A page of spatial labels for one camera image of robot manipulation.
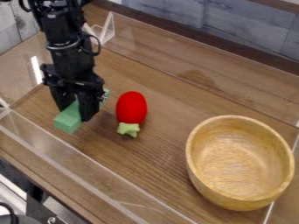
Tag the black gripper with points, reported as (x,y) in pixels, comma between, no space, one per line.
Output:
(70,75)

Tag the green rectangular block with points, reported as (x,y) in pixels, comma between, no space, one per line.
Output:
(67,120)

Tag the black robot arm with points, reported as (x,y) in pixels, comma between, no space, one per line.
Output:
(60,18)

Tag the light wooden bowl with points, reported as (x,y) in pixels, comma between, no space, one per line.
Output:
(239,162)

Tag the red plush strawberry toy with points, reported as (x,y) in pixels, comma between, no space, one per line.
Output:
(131,112)

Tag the clear acrylic enclosure wall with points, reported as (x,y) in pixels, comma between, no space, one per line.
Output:
(118,179)

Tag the black metal table bracket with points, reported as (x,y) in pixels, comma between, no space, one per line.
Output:
(39,212)

